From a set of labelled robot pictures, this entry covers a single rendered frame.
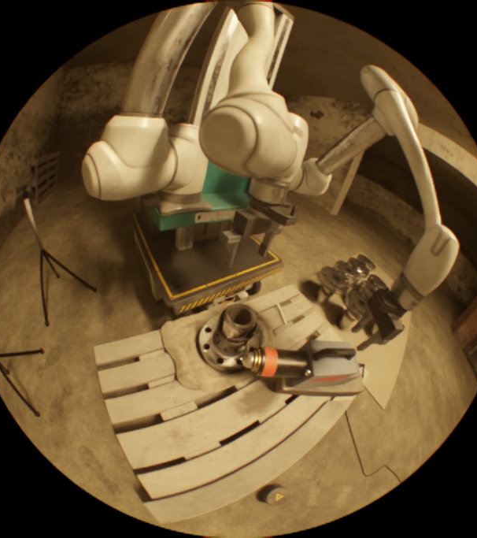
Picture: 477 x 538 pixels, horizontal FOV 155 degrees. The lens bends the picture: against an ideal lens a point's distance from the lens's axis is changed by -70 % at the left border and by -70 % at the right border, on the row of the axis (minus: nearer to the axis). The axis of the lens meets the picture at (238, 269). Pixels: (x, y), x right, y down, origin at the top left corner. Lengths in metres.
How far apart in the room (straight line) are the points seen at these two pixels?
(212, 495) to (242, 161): 0.86
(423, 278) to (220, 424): 0.75
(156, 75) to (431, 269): 0.66
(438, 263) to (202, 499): 0.92
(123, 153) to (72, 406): 1.02
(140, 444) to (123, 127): 0.89
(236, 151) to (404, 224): 9.20
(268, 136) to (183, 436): 0.80
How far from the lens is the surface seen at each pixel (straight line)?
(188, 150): 0.52
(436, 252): 0.44
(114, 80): 5.29
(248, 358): 0.58
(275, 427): 0.80
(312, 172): 0.90
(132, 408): 0.76
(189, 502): 0.79
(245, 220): 0.40
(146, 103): 0.42
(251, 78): 0.29
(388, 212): 9.41
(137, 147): 0.40
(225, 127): 0.20
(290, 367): 0.60
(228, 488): 0.77
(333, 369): 0.66
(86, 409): 1.01
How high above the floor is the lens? 0.87
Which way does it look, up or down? 39 degrees down
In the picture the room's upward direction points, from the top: 17 degrees clockwise
